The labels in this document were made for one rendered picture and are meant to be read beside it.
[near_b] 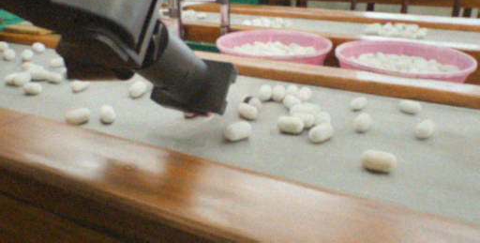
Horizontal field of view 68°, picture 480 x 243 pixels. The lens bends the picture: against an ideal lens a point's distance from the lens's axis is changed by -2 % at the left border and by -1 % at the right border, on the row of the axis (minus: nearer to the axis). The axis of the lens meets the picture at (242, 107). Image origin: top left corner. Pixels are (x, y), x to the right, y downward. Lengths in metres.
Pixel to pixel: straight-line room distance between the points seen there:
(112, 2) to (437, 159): 0.38
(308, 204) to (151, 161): 0.16
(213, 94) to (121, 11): 0.17
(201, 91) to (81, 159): 0.15
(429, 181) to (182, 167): 0.26
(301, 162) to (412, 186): 0.12
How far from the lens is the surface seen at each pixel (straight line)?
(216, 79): 0.44
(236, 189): 0.33
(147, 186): 0.35
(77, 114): 0.55
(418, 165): 0.46
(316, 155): 0.44
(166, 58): 0.36
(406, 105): 0.59
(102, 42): 0.31
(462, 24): 1.31
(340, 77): 0.64
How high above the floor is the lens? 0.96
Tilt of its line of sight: 23 degrees down
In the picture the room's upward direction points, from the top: straight up
